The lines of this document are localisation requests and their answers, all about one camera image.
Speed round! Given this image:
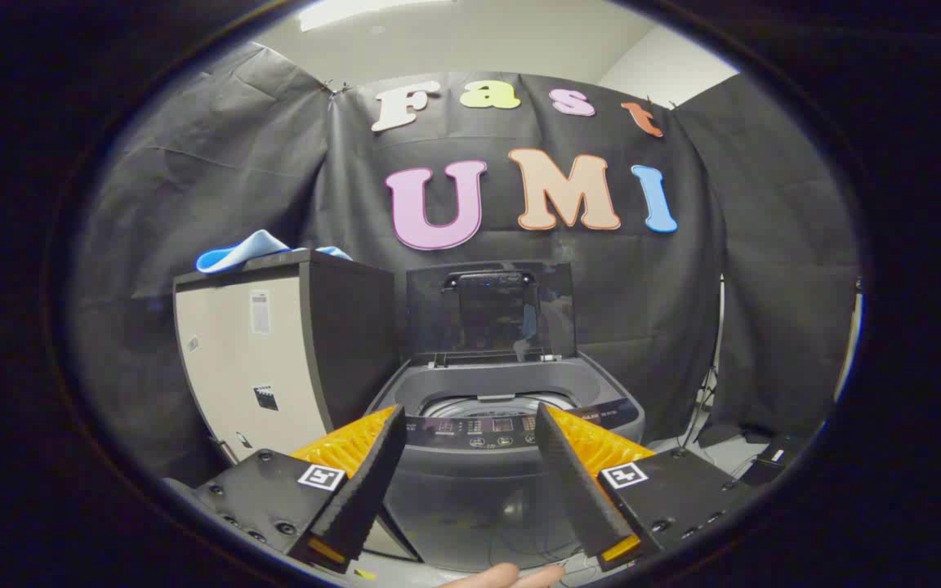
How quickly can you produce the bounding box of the grey washing machine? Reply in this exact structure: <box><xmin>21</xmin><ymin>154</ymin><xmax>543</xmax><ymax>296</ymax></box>
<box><xmin>364</xmin><ymin>351</ymin><xmax>647</xmax><ymax>572</ymax></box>

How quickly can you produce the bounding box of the black box on floor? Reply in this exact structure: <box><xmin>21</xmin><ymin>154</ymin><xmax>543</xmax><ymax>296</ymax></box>
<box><xmin>752</xmin><ymin>433</ymin><xmax>806</xmax><ymax>488</ymax></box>

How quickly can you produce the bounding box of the light blue shirt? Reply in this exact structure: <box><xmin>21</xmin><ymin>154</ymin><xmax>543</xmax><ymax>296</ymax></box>
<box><xmin>195</xmin><ymin>229</ymin><xmax>353</xmax><ymax>274</ymax></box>

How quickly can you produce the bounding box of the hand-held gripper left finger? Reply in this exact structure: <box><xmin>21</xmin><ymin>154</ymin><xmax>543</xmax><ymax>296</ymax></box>
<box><xmin>193</xmin><ymin>404</ymin><xmax>408</xmax><ymax>574</ymax></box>

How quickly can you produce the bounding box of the thin metal stand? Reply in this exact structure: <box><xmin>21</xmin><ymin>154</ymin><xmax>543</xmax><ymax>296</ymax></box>
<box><xmin>693</xmin><ymin>278</ymin><xmax>727</xmax><ymax>458</ymax></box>

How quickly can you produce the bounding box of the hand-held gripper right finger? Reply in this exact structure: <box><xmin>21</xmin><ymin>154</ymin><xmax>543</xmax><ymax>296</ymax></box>
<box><xmin>534</xmin><ymin>402</ymin><xmax>757</xmax><ymax>572</ymax></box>

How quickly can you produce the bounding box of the ceiling light panel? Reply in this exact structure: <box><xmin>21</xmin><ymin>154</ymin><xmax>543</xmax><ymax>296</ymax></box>
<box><xmin>299</xmin><ymin>0</ymin><xmax>447</xmax><ymax>32</ymax></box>

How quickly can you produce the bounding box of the grey and black cabinet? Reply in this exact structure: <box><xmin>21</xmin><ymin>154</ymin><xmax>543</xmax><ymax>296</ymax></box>
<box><xmin>172</xmin><ymin>249</ymin><xmax>396</xmax><ymax>466</ymax></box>

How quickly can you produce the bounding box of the black backdrop cloth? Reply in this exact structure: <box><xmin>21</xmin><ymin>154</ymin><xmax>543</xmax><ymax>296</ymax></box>
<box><xmin>70</xmin><ymin>41</ymin><xmax>863</xmax><ymax>491</ymax></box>

